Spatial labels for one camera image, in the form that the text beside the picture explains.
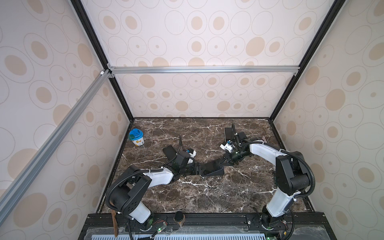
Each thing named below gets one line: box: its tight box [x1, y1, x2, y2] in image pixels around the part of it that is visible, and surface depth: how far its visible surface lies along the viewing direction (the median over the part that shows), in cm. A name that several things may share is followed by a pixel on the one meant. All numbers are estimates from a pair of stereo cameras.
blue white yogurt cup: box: [128, 128, 145, 147], surface depth 99 cm
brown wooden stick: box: [111, 209, 118, 237], surface depth 74 cm
